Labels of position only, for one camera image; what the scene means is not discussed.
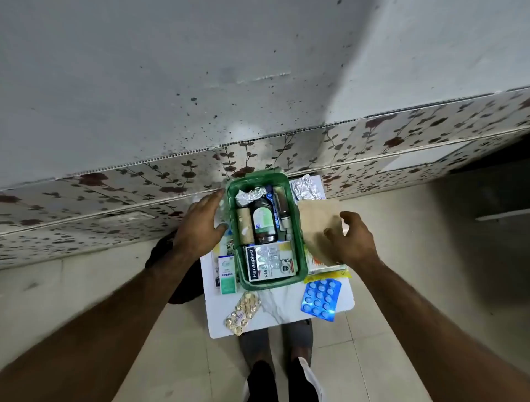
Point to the white wall switch plate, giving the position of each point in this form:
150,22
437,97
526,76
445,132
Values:
128,216

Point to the person's left forearm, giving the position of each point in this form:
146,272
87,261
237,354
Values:
103,331

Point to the white bar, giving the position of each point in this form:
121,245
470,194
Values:
503,214

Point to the black bin bag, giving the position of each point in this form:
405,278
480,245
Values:
192,281

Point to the brown syrup bottle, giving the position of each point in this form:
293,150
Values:
264,221

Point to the grey slipper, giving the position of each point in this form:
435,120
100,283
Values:
298,335
254,343

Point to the large blue pill blister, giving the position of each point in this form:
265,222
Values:
321,300

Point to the off-white gauze bandage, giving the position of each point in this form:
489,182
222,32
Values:
314,232

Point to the person's right forearm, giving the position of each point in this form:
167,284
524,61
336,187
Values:
434,331

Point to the large silver foil blister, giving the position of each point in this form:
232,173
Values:
306,188

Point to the small white green medicine box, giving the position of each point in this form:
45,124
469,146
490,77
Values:
227,277

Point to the silver foil strip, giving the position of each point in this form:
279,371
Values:
246,196

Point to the green plastic tray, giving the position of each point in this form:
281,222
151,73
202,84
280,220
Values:
301,252

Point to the black trousers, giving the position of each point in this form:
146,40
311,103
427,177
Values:
261,385

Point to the person's left hand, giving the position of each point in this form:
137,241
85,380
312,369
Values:
196,232

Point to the white marble side table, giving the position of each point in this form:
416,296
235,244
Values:
281,306

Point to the thin blue tube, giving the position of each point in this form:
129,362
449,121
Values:
272,203

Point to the person's right hand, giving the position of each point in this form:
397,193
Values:
356,244

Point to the gold capsule blister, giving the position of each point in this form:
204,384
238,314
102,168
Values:
242,314

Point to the green yellow cotton swab packet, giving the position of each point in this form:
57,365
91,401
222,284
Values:
331,273

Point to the beige bandage roll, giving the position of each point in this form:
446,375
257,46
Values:
245,225

